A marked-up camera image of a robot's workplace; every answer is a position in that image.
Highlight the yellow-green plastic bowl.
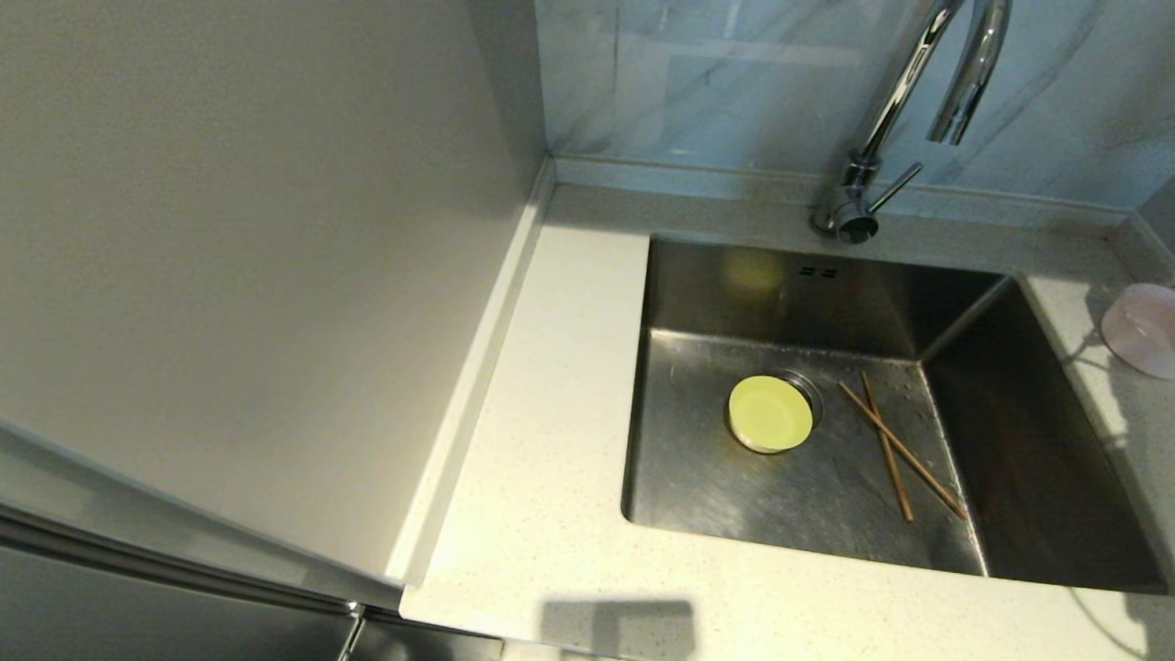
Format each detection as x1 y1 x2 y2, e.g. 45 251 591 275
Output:
728 374 815 455

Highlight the brown wooden chopstick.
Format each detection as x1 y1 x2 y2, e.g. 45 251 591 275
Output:
839 381 970 521
860 371 916 523

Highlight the chrome gooseneck kitchen faucet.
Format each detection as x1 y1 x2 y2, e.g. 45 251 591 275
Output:
808 0 1013 245

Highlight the pink plastic bowl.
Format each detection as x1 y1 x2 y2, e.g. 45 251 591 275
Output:
1100 282 1175 380

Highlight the stainless steel sink basin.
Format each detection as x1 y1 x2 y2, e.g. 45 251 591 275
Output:
621 233 1169 593

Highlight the white countertop upstand strip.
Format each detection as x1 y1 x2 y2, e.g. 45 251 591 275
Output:
386 158 558 588

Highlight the round metal drain strainer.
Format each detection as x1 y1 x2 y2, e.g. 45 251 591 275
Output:
780 369 824 428

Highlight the beige tall cabinet side panel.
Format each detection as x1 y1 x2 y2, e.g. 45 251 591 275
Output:
0 0 552 584

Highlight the silver cabinet trim strip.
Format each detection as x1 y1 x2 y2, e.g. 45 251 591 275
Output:
0 496 361 616

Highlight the grey tall cabinet door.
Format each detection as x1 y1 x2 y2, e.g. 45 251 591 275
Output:
0 393 409 609

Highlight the glossy grey lower cabinet door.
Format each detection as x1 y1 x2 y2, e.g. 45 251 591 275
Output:
0 523 504 661

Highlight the small chrome cabinet handle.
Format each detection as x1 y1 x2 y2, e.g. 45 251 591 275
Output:
336 599 368 661

